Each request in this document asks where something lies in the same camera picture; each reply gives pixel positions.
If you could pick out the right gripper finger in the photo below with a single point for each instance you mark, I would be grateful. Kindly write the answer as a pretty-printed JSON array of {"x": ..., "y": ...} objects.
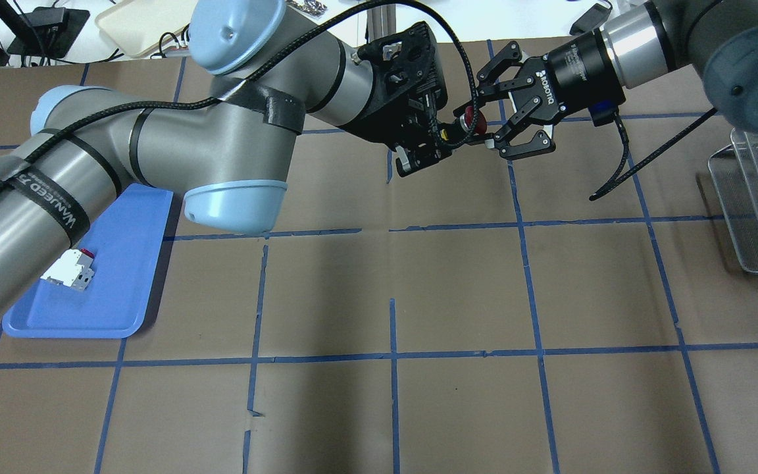
[
  {"x": 511, "y": 73},
  {"x": 522, "y": 136}
]

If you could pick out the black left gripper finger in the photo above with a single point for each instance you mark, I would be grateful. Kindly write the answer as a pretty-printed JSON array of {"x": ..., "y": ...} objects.
[{"x": 411, "y": 158}]

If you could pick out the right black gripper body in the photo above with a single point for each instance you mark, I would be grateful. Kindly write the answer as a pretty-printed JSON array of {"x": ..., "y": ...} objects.
[{"x": 574, "y": 67}]

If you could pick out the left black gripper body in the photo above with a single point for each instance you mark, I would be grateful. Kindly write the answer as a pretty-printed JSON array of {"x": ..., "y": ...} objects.
[{"x": 381, "y": 119}]

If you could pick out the red emergency stop button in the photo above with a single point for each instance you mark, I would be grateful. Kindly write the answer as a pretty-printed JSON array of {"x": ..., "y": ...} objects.
[{"x": 467, "y": 126}]

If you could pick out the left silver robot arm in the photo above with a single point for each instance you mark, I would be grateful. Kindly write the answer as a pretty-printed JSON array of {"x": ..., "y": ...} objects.
[{"x": 229, "y": 154}]

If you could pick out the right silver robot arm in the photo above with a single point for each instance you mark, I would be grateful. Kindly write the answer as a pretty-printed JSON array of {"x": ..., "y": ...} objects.
[{"x": 718, "y": 38}]

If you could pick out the black power adapter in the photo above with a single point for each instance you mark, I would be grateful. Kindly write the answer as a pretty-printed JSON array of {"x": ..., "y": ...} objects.
[{"x": 596, "y": 15}]

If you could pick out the beige plastic tray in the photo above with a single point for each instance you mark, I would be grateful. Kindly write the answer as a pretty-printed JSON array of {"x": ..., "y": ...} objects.
[{"x": 135, "y": 27}]

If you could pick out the blue plastic tray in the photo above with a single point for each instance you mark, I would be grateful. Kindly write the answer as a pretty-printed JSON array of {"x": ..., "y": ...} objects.
[{"x": 126, "y": 242}]

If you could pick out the white circuit breaker module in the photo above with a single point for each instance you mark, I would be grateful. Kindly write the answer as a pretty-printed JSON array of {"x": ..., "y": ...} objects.
[{"x": 73, "y": 269}]

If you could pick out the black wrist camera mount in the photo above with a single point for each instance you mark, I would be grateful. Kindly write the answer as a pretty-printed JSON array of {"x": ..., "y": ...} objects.
[{"x": 405, "y": 63}]

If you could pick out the right arm camera mount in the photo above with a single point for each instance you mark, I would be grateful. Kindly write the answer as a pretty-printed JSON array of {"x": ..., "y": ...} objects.
[{"x": 606, "y": 112}]

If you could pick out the aluminium frame post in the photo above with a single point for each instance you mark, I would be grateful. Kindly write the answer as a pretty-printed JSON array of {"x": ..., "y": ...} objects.
[{"x": 381, "y": 22}]

